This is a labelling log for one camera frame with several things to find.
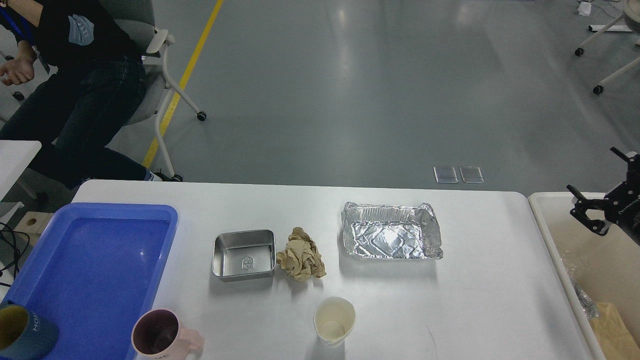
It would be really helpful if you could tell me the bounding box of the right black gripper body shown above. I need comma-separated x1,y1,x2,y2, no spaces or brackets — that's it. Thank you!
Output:
603,182,640,245

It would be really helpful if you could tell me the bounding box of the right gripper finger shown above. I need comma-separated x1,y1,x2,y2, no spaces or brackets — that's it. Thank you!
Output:
566,184,611,236
610,146,640,188

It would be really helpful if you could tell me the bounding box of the pink mug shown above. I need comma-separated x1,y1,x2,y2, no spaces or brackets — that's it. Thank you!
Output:
130,309,205,360

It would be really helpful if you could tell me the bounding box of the white plastic bin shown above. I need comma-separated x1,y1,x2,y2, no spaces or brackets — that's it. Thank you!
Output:
528,192,640,360

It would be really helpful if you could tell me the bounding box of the right floor plate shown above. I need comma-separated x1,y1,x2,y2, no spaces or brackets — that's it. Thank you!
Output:
458,166,485,183

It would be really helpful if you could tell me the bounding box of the floor plate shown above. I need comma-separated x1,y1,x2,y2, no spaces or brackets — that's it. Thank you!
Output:
433,165,459,184
458,166,485,183

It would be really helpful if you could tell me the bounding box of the left floor plate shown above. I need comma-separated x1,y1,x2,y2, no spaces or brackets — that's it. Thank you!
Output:
433,165,459,184

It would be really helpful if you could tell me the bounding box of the white wheeled furniture base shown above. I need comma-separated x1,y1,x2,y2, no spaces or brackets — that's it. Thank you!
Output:
574,0,640,96

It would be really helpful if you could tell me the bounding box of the aluminium foil tray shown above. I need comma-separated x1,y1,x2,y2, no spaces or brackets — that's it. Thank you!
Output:
341,202,444,260

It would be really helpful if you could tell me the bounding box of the white paper cup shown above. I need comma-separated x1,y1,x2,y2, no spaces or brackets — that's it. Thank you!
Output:
313,296,356,348

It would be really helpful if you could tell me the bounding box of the crumpled brown paper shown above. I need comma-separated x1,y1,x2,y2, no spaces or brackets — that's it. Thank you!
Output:
275,227,327,283

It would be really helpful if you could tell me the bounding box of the steel rectangular container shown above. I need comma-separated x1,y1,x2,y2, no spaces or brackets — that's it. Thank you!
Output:
211,229,277,283

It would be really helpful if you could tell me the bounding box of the grey office chair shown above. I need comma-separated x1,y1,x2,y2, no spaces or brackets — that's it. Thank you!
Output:
100,0,207,182

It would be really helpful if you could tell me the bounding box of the blue plastic tray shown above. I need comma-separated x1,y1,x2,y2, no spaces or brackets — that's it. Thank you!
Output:
5,203,178,360

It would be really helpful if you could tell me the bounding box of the person in black clothes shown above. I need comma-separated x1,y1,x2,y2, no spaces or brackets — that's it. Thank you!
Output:
1,0,167,189

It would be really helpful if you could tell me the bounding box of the wooden block with hole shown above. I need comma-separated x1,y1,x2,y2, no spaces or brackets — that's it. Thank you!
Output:
14,211,54,247

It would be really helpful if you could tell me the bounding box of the white side table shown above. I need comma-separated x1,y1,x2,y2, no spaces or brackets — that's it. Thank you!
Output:
0,140,42,199

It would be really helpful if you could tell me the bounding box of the blue mug yellow inside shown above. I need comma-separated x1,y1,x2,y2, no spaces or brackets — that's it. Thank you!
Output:
0,301,59,360

